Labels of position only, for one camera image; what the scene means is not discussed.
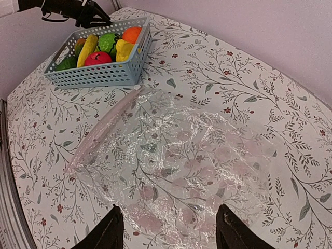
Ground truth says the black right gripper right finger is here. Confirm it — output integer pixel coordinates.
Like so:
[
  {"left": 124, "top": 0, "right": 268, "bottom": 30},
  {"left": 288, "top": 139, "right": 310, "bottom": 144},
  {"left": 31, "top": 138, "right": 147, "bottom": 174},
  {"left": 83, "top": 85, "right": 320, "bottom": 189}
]
[{"left": 216, "top": 204, "right": 274, "bottom": 249}]

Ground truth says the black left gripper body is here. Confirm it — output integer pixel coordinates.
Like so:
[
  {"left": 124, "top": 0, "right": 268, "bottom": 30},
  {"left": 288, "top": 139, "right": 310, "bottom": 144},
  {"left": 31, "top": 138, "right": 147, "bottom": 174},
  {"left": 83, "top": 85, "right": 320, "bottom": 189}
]
[{"left": 41, "top": 0, "right": 85, "bottom": 20}]

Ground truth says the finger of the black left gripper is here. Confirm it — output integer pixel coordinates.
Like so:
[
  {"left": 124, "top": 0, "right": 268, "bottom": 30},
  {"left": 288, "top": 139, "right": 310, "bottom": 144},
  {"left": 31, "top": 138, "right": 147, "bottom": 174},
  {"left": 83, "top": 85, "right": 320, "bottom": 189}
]
[{"left": 75, "top": 1, "right": 112, "bottom": 28}]

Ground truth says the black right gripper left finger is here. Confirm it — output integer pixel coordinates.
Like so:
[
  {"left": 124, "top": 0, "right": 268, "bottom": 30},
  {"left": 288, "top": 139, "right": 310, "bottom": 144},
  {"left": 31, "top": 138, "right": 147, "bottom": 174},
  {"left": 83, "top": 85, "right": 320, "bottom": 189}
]
[{"left": 73, "top": 205, "right": 124, "bottom": 249}]

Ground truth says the yellow toy banana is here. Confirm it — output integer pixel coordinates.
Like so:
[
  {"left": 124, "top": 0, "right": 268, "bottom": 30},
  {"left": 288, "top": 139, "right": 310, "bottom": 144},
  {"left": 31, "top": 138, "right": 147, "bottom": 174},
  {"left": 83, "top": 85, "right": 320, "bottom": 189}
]
[{"left": 77, "top": 34, "right": 98, "bottom": 68}]

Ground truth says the green toy watermelon ball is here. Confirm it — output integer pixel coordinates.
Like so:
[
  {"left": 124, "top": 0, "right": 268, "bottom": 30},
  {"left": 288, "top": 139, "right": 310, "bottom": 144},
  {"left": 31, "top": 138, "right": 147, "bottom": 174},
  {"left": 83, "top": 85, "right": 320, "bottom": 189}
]
[{"left": 97, "top": 33, "right": 121, "bottom": 60}]

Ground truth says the red toy apple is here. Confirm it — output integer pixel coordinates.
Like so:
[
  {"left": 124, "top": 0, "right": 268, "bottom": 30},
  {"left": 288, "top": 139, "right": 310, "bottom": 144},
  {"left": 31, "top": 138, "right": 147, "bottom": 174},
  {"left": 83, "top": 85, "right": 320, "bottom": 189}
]
[{"left": 85, "top": 51, "right": 113, "bottom": 66}]

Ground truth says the orange toy orange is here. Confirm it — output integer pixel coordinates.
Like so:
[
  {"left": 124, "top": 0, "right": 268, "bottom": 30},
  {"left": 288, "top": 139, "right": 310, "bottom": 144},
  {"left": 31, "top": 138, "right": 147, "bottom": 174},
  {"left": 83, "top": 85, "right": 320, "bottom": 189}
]
[{"left": 122, "top": 26, "right": 142, "bottom": 44}]

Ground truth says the clear zip top bag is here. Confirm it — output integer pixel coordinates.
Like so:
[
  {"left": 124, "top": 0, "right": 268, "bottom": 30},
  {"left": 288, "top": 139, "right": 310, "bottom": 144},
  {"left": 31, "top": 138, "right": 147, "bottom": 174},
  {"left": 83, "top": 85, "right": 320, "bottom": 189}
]
[{"left": 67, "top": 89, "right": 276, "bottom": 248}]

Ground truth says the orange green toy mango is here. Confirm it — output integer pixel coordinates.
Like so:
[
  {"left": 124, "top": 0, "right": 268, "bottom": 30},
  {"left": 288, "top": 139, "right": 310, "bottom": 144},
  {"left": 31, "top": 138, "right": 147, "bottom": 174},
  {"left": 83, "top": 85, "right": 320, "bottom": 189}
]
[{"left": 74, "top": 38, "right": 86, "bottom": 58}]

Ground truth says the green toy bell pepper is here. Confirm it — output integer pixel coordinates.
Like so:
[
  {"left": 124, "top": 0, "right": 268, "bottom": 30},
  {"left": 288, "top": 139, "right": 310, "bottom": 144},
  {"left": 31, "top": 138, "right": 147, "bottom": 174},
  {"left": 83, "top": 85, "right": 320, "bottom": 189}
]
[{"left": 55, "top": 56, "right": 77, "bottom": 72}]

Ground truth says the light blue perforated basket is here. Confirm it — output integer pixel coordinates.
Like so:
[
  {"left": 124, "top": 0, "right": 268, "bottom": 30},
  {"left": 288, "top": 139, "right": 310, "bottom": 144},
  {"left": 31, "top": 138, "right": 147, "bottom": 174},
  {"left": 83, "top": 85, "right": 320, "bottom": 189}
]
[{"left": 44, "top": 17, "right": 152, "bottom": 89}]

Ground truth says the floral tablecloth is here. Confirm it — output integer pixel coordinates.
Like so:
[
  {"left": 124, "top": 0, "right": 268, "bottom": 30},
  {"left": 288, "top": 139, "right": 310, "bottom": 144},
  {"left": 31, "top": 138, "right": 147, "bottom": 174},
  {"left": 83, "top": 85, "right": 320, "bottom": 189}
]
[{"left": 7, "top": 8, "right": 331, "bottom": 248}]

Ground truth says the aluminium front rail frame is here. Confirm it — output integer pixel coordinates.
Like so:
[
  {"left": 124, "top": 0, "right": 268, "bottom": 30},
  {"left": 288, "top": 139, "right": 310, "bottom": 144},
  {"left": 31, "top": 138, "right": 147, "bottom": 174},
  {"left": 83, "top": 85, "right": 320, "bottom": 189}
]
[{"left": 1, "top": 100, "right": 37, "bottom": 248}]

